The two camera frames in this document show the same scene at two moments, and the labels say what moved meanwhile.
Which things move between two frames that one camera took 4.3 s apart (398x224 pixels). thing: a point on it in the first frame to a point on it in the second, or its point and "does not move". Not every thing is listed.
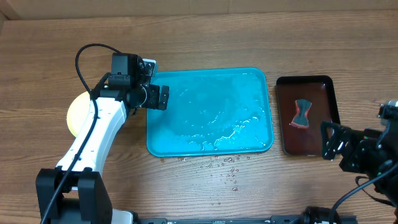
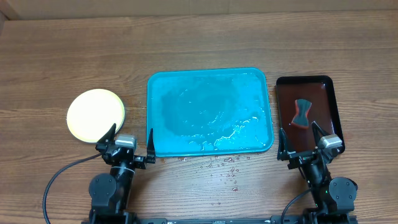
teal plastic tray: (212, 112) does not move
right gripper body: (352, 160) to (305, 158)
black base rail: (340, 219) does not move
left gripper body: (147, 98) to (139, 162)
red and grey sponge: (301, 119) does not move
